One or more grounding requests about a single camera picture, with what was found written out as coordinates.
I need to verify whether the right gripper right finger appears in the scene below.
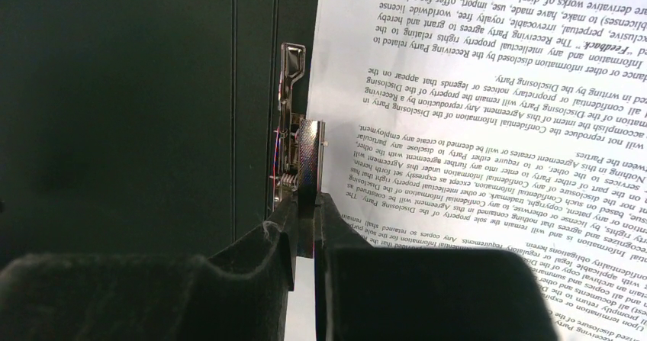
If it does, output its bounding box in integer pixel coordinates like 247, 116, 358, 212
314, 194, 557, 340

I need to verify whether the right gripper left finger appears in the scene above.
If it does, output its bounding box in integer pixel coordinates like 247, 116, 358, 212
1, 196, 298, 340

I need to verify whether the silver folder lever clip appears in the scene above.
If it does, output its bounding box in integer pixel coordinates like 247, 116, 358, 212
270, 43, 327, 209

